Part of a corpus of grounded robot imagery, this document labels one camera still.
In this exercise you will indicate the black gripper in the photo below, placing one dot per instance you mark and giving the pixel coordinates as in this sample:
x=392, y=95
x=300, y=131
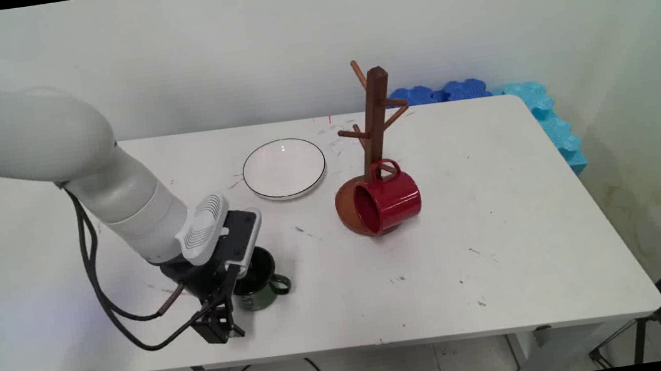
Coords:
x=206, y=279

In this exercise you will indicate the red ceramic mug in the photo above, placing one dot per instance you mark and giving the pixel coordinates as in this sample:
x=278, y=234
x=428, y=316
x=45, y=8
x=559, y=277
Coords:
x=392, y=200

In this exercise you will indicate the dark green mug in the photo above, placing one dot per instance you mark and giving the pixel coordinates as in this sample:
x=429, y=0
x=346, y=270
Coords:
x=260, y=282

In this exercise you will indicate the light blue foam mat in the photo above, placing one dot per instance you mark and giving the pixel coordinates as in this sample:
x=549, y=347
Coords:
x=553, y=120

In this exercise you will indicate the dark blue foam mat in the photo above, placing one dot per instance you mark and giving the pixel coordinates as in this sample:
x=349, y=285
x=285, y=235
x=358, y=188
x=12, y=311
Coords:
x=414, y=96
x=467, y=88

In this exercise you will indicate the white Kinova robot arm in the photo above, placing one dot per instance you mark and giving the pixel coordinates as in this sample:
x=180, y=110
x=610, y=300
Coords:
x=28, y=137

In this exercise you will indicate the white plate with black rim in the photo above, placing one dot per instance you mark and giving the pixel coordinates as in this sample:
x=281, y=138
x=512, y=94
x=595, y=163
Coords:
x=283, y=167

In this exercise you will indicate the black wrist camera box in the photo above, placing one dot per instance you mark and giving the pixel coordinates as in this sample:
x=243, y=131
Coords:
x=243, y=234

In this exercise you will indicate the white table leg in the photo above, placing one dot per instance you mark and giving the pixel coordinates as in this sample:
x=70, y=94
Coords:
x=524, y=351

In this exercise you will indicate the white vented camera mount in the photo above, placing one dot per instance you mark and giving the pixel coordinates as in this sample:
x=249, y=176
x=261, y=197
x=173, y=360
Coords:
x=203, y=226

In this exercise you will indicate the brown wooden mug tree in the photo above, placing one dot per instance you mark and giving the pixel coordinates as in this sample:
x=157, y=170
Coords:
x=377, y=110

